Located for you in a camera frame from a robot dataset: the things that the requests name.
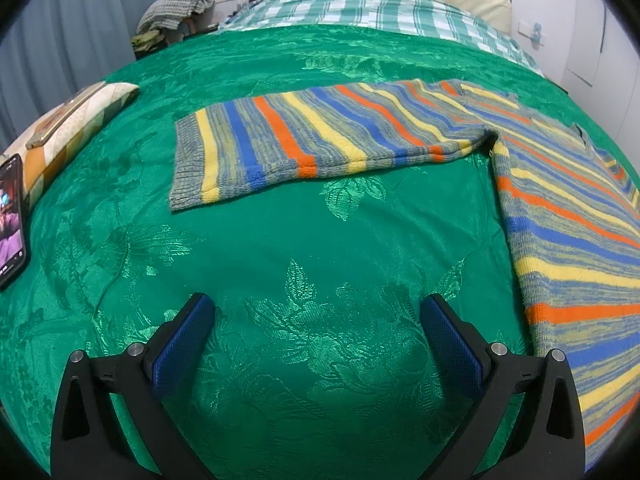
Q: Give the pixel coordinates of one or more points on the olive green cloth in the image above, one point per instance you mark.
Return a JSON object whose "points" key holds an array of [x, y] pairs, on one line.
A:
{"points": [[146, 40]]}

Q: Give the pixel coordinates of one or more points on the tan flat device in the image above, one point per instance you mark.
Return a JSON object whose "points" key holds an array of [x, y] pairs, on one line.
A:
{"points": [[60, 117]]}

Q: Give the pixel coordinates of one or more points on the striped knit sweater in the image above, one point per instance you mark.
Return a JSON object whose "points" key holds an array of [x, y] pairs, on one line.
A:
{"points": [[350, 130]]}

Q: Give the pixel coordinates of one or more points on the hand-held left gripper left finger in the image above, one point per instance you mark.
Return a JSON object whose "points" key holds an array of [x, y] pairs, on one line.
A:
{"points": [[182, 345]]}

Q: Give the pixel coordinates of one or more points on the grey blue curtain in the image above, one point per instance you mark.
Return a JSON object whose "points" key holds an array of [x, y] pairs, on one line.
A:
{"points": [[60, 35]]}

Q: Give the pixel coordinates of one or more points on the green white checkered blanket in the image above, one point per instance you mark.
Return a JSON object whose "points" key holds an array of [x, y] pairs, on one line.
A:
{"points": [[375, 7]]}

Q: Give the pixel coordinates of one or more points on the patterned patchwork cushion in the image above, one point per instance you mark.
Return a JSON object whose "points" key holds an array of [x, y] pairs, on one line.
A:
{"points": [[95, 110]]}

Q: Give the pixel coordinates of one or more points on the green floral bedspread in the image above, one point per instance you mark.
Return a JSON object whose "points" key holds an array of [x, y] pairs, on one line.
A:
{"points": [[300, 240]]}

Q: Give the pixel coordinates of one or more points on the black smartphone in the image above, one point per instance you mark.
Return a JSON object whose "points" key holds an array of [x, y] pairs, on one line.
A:
{"points": [[11, 220]]}

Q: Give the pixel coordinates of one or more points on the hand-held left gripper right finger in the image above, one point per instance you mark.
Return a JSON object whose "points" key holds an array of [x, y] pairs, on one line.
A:
{"points": [[452, 345]]}

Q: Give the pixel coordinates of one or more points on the grey checkered cloth pile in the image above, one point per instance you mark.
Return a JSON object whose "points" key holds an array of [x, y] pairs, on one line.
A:
{"points": [[175, 5]]}

